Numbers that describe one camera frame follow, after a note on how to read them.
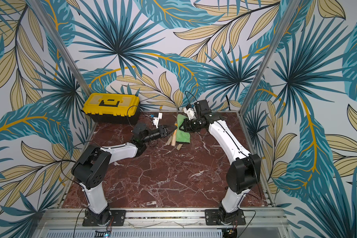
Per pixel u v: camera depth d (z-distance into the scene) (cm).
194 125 70
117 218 73
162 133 75
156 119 80
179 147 98
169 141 100
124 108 99
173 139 79
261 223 74
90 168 49
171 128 81
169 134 78
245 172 45
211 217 73
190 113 76
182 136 78
